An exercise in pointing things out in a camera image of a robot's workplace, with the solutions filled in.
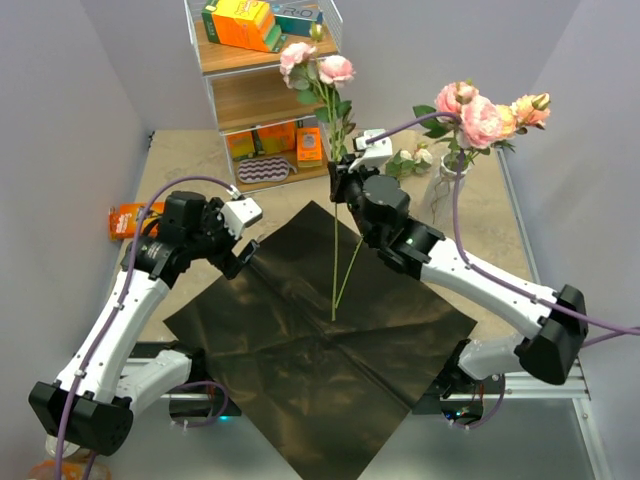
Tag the large pink rose stem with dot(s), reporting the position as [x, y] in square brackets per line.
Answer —
[469, 123]

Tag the peach rose stem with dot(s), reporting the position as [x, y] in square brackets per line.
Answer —
[527, 112]

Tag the teal box top shelf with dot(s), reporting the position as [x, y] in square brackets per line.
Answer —
[296, 20]

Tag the orange sponge pack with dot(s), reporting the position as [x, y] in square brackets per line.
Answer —
[308, 147]
[276, 138]
[241, 145]

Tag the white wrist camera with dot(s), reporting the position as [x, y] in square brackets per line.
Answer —
[238, 215]
[372, 149]

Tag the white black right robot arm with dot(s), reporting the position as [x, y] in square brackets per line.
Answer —
[550, 330]

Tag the metal tin can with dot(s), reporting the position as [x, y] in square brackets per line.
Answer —
[69, 449]

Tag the small pink rose stem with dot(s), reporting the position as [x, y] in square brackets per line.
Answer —
[316, 82]

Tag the aluminium rail frame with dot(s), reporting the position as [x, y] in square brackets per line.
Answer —
[176, 153]

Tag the white wire wooden shelf rack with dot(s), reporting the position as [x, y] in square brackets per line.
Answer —
[245, 92]

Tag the orange razor package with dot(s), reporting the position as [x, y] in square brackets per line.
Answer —
[124, 219]

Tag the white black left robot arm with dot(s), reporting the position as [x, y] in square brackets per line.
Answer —
[91, 403]

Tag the orange sponge pack middle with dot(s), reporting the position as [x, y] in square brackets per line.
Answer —
[276, 138]

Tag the white rose stem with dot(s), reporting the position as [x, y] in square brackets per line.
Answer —
[402, 164]

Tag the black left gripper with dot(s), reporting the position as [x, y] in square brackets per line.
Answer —
[221, 260]

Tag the orange sponge pack right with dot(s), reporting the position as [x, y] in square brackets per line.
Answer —
[308, 147]

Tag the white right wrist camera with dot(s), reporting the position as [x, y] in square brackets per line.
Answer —
[372, 149]

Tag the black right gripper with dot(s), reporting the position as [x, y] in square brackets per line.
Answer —
[341, 176]

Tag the orange sponge pack left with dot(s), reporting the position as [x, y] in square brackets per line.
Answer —
[241, 145]

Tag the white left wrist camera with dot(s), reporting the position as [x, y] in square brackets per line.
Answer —
[238, 215]

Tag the orange plastic container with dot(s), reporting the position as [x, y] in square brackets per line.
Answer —
[69, 471]

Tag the black wrapping paper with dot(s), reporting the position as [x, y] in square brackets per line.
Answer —
[322, 347]

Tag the orange sponge box top shelf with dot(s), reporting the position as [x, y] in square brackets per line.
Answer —
[249, 25]

